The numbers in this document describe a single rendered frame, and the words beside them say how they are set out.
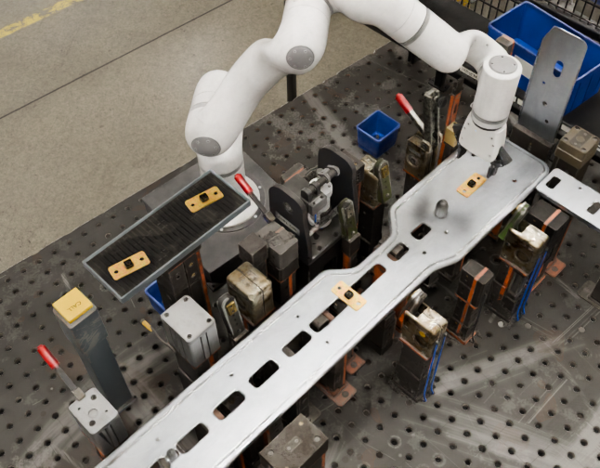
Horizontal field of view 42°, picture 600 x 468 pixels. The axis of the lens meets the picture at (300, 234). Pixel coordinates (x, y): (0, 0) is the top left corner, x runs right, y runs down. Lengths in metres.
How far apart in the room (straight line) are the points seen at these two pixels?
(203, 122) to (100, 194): 1.61
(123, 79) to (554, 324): 2.44
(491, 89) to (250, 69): 0.53
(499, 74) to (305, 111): 1.02
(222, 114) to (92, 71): 2.19
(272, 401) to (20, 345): 0.81
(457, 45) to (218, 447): 0.96
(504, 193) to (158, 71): 2.26
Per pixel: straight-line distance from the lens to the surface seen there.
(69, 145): 3.63
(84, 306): 1.66
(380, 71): 2.76
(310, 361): 1.71
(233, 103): 1.81
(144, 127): 3.62
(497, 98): 1.77
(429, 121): 1.97
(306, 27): 1.60
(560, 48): 2.02
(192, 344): 1.65
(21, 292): 2.31
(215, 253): 2.13
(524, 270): 1.98
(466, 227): 1.95
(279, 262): 1.80
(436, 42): 1.65
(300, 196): 1.77
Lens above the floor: 2.52
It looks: 53 degrees down
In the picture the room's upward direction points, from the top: 1 degrees counter-clockwise
